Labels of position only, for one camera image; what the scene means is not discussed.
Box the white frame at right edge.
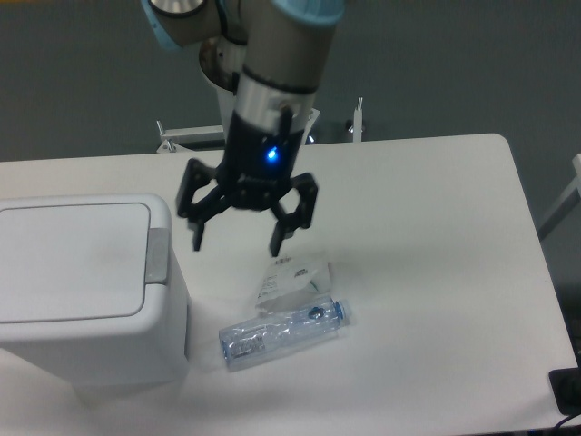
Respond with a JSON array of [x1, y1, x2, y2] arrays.
[[537, 154, 580, 242]]

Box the white metal base frame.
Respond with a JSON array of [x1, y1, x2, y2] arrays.
[[155, 96, 366, 154]]

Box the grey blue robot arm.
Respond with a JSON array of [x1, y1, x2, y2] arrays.
[[142, 1, 345, 256]]

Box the white push-button trash can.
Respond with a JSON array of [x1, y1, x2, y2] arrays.
[[1, 193, 191, 389]]

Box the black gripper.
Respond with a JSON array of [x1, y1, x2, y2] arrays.
[[175, 108, 319, 257]]

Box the black device at table edge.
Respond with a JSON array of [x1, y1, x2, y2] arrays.
[[548, 367, 580, 416]]

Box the clear plastic packaging bag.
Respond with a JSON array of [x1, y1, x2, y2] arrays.
[[255, 251, 332, 314]]

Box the clear plastic water bottle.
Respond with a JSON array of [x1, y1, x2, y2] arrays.
[[219, 296, 351, 372]]

